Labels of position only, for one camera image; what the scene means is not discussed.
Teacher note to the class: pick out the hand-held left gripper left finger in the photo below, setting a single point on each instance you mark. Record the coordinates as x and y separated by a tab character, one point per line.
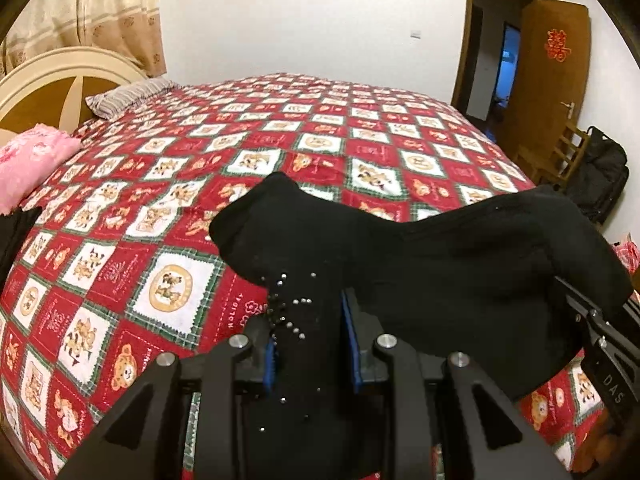
270	366

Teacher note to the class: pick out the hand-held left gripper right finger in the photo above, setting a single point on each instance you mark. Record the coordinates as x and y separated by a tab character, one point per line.
351	345

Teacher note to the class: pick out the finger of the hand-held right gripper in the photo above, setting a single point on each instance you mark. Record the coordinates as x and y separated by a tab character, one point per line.
575	305

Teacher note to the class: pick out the black pants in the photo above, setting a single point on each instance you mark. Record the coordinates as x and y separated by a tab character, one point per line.
450	270

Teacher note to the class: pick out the red checked cloth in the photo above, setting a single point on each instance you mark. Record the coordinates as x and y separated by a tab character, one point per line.
629	255

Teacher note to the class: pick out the black bag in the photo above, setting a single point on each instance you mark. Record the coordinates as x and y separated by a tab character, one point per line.
600	170

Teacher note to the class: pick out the wooden chair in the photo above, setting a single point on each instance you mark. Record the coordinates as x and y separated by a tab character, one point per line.
562	155

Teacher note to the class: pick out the red checked printed blanket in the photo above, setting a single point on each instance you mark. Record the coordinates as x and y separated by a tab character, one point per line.
150	210

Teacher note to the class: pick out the brown wooden door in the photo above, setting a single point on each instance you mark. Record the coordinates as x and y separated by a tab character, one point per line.
535	100

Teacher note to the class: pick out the red paper door decoration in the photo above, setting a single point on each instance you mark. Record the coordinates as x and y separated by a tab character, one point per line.
558	45

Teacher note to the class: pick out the folded black cloth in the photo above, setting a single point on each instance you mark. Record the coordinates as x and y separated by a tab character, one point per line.
15	240

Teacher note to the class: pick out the grey striped pillow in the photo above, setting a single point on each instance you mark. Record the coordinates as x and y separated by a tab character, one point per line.
130	96

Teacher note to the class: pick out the pink pillow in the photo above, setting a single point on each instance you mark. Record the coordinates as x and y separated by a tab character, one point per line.
30	165

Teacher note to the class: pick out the cream wooden headboard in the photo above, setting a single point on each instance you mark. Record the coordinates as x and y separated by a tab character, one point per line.
30	77

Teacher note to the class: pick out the beige patterned curtain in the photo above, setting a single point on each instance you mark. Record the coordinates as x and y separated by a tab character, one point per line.
100	0

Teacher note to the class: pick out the dark wooden door frame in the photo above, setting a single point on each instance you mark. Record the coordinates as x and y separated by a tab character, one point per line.
462	35

